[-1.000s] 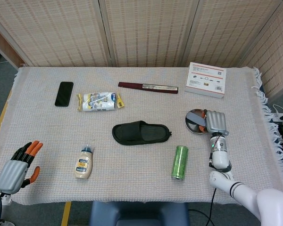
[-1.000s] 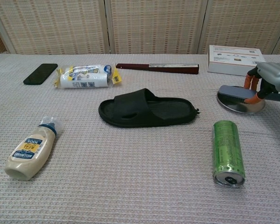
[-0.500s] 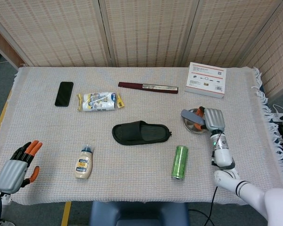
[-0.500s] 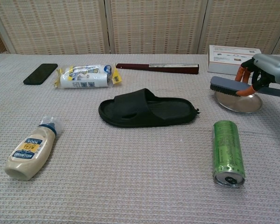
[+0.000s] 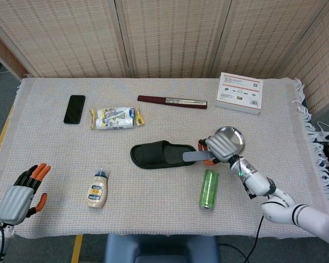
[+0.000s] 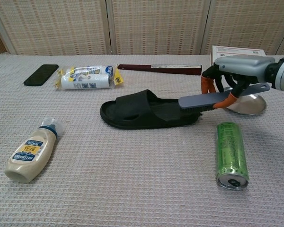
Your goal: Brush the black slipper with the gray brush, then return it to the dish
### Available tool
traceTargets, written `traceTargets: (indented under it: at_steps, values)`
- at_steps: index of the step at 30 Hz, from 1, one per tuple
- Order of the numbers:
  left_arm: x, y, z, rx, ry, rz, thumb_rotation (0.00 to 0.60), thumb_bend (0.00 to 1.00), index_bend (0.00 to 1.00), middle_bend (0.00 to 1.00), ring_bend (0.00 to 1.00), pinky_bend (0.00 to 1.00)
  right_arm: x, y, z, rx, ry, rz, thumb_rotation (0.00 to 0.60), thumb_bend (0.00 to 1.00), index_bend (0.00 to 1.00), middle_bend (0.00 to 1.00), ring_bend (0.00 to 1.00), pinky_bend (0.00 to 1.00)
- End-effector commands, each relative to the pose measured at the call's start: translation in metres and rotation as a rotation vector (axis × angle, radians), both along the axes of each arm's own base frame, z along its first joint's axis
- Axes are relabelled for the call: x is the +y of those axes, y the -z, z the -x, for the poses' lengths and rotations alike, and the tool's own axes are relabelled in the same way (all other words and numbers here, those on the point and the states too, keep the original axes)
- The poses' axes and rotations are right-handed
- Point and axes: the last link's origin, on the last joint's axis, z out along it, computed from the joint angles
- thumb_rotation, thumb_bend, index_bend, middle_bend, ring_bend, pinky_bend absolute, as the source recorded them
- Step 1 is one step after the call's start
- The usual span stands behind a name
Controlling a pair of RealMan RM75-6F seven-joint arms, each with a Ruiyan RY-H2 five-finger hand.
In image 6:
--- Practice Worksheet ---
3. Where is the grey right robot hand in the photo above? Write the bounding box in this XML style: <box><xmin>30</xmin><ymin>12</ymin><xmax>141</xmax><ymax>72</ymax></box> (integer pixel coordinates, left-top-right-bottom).
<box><xmin>200</xmin><ymin>55</ymin><xmax>276</xmax><ymax>110</ymax></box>

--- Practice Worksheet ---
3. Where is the white cardboard box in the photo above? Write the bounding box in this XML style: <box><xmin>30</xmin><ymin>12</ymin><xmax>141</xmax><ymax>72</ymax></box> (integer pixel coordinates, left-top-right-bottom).
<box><xmin>212</xmin><ymin>45</ymin><xmax>267</xmax><ymax>66</ymax></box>

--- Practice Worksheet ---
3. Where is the round steel plate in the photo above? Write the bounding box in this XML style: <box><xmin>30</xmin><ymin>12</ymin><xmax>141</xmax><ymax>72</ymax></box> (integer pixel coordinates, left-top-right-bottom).
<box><xmin>223</xmin><ymin>87</ymin><xmax>267</xmax><ymax>116</ymax></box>

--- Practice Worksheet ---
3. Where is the green drink can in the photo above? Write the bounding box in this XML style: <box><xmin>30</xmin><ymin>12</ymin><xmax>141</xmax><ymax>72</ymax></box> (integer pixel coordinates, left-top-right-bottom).
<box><xmin>214</xmin><ymin>122</ymin><xmax>249</xmax><ymax>191</ymax></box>

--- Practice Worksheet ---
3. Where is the black slipper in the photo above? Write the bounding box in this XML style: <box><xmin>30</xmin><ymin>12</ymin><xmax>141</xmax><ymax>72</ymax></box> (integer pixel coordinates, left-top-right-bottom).
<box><xmin>99</xmin><ymin>89</ymin><xmax>204</xmax><ymax>130</ymax></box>

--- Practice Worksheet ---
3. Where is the beige woven table cloth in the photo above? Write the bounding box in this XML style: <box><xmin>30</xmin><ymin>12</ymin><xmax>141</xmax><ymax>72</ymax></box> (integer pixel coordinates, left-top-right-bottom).
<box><xmin>0</xmin><ymin>53</ymin><xmax>284</xmax><ymax>227</ymax></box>

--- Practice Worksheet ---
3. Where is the white rolls plastic package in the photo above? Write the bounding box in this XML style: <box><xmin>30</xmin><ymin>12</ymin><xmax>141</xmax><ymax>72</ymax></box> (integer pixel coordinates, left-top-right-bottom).
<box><xmin>53</xmin><ymin>65</ymin><xmax>124</xmax><ymax>91</ymax></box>

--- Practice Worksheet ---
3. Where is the black smartphone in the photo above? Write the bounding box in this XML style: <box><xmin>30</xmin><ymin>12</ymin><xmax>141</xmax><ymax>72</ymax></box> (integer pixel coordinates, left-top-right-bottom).
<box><xmin>23</xmin><ymin>64</ymin><xmax>59</xmax><ymax>87</ymax></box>

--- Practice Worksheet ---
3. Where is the mayonnaise squeeze bottle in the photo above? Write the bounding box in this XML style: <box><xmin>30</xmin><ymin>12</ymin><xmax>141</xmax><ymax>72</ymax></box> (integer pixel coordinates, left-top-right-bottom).
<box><xmin>4</xmin><ymin>117</ymin><xmax>63</xmax><ymax>184</ymax></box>

